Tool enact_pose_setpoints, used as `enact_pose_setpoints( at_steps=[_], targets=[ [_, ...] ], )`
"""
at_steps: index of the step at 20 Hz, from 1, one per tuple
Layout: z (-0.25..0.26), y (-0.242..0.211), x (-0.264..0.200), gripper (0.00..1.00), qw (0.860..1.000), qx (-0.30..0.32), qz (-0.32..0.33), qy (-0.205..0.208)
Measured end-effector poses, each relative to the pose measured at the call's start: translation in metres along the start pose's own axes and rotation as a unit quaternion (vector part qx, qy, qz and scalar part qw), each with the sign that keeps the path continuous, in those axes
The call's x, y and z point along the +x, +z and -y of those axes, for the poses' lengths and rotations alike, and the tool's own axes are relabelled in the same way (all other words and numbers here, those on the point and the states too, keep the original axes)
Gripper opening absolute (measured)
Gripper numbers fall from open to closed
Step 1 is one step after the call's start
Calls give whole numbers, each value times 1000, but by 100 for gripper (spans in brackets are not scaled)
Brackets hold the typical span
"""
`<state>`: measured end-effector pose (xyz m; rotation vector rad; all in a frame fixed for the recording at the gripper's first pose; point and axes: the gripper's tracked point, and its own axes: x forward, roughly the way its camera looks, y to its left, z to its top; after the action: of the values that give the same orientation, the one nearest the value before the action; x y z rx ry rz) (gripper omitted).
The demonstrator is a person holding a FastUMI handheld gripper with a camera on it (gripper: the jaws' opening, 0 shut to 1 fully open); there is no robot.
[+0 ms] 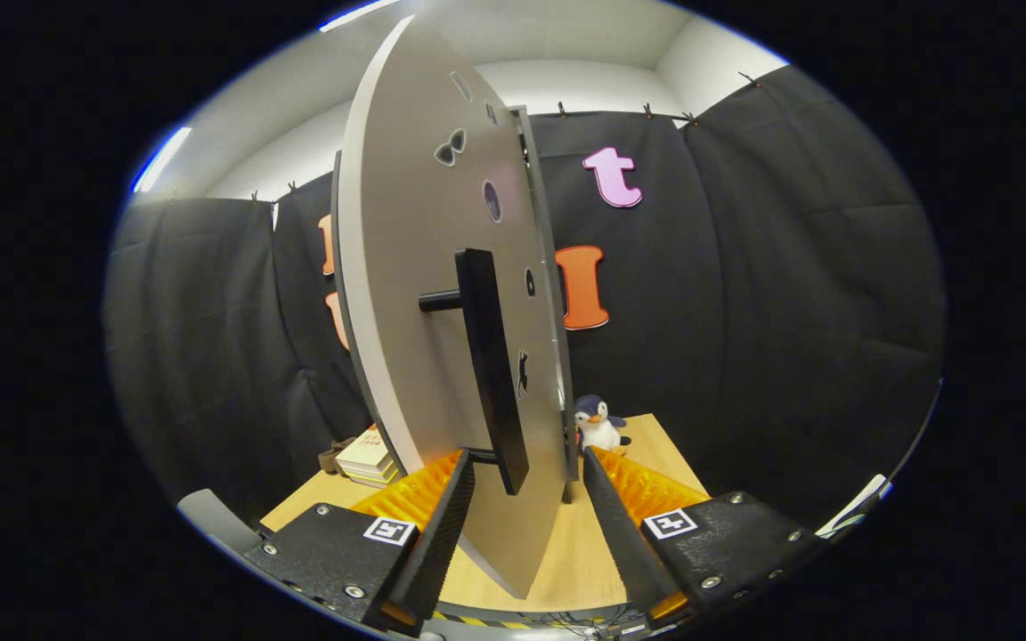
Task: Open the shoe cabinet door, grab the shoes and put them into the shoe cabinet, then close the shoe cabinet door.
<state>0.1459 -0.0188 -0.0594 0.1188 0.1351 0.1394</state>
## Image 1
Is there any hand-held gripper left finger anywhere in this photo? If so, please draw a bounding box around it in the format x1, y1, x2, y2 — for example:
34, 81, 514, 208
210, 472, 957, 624
241, 448, 476, 635

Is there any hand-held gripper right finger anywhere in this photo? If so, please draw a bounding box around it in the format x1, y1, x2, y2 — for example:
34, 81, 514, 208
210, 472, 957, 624
582, 445, 826, 629

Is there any dark grey shoe cabinet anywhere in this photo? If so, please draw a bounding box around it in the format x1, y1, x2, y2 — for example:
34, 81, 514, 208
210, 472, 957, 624
509, 105, 581, 504

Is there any black yellow striped tape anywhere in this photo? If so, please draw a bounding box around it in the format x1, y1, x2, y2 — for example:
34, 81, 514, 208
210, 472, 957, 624
433, 610, 536, 629

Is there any yellow edged book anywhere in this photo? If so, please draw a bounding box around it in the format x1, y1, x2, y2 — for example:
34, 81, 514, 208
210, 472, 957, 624
346, 458, 400, 483

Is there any penguin plush toy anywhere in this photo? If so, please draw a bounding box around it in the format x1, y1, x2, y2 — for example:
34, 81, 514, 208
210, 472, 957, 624
574, 394, 632, 455

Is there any grey rounded object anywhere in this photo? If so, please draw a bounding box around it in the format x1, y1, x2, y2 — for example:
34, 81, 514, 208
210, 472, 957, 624
176, 488, 265, 557

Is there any white flat object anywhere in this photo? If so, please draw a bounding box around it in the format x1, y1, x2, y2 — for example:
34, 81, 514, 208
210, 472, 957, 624
816, 474, 892, 540

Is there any long ceiling light strip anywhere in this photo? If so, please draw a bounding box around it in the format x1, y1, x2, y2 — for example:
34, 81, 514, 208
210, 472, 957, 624
130, 125, 193, 195

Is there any ceiling light panel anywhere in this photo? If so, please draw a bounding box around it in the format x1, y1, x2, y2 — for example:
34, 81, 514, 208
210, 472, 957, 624
317, 0, 403, 33

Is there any bundle of dark cables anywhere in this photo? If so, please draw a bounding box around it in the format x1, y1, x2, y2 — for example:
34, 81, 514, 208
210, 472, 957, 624
531, 605, 656, 637

